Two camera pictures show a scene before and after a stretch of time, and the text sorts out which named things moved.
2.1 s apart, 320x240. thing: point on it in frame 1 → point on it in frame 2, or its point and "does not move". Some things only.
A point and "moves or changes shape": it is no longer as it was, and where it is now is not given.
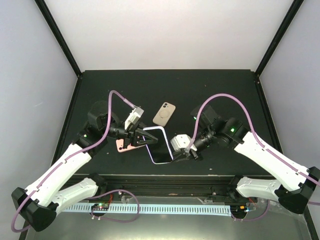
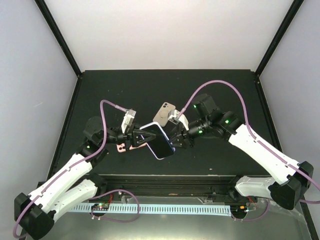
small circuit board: (100, 206) does not move
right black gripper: (182, 156) → (185, 139)
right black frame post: (289, 18) does not move
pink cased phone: (120, 145) does not move
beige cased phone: (164, 114) does not move
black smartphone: (160, 151) moves or changes shape
